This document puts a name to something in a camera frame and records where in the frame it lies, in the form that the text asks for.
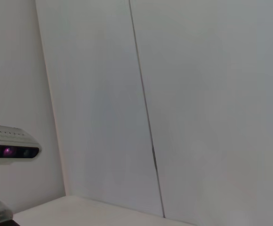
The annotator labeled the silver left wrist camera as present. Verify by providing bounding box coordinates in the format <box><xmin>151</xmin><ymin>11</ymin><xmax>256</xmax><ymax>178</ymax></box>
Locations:
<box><xmin>0</xmin><ymin>123</ymin><xmax>43</xmax><ymax>166</ymax></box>

